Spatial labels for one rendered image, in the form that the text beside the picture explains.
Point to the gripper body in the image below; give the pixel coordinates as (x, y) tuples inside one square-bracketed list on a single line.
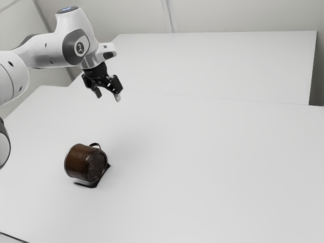
[(97, 72)]

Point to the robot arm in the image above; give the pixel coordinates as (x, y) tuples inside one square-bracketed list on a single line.
[(40, 50)]

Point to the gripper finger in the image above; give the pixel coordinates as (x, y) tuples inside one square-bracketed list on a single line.
[(93, 87), (115, 86)]

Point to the brown metal mug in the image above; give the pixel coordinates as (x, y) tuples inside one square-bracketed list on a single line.
[(86, 162)]

